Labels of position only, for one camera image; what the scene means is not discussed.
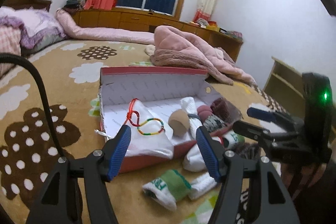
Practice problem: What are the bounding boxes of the green white sock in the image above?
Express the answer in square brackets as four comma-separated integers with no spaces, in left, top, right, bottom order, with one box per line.
[142,169,191,211]
[222,131,245,148]

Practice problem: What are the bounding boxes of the maroon knitted sock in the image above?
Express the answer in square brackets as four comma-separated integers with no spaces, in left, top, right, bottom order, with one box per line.
[210,98,242,124]

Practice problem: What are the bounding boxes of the white sock red stripe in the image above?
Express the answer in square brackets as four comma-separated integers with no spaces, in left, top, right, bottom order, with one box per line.
[182,136,224,172]

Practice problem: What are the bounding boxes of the white ribbed sock bundle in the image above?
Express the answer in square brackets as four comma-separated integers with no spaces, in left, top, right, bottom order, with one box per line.
[188,172,218,201]

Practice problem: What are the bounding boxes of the right hand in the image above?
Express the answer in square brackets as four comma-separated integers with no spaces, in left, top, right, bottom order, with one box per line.
[281,163,327,201]

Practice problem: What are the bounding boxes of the grey wave pattern sock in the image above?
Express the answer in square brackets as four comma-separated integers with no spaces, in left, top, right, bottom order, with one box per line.
[203,114,227,133]

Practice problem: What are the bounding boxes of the light wooden shelf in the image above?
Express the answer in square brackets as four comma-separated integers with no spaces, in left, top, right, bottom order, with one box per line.
[264,56,305,118]

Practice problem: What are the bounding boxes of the pink rolled sock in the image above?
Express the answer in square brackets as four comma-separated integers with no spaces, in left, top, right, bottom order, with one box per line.
[197,105,213,122]

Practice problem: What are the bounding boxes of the white rolled sock in box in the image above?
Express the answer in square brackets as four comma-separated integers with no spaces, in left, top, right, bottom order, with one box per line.
[180,97,202,139]

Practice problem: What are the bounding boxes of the tan rolled sock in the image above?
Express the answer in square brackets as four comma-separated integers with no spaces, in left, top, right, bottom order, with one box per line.
[168,109,190,138]

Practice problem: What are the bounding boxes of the red white cardboard box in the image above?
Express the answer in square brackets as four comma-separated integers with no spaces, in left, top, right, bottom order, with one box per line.
[98,66,243,174]

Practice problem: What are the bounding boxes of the brown patterned bed cover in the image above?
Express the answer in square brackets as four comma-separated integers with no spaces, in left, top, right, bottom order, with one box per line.
[1,40,268,223]

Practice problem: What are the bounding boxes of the colourful items on cabinet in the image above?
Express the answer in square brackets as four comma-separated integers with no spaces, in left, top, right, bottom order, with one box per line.
[189,18,243,40]

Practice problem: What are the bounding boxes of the pink fluffy blanket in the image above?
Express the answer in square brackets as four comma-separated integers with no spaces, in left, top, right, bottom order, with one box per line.
[150,26,257,86]

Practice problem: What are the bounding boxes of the purple frilled pillow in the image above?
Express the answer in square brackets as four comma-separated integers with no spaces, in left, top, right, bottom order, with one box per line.
[1,6,67,50]

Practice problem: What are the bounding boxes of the pink checked cartoon pillow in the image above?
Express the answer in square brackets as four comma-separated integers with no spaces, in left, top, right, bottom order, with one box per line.
[0,27,22,77]

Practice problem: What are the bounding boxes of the pink rolled quilt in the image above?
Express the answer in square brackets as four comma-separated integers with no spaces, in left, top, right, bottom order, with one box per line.
[55,9,154,45]

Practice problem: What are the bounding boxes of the long wooden cabinet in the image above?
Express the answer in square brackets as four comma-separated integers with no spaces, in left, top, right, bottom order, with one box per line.
[72,8,243,61]

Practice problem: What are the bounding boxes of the folded clothes pile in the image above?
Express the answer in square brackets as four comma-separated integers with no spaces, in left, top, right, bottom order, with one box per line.
[64,0,87,10]

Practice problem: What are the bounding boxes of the dark wooden headboard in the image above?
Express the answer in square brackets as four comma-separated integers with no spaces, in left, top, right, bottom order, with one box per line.
[3,0,52,11]

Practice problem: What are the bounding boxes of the black cable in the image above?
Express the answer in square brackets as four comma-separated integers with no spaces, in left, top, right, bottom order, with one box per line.
[0,53,66,158]

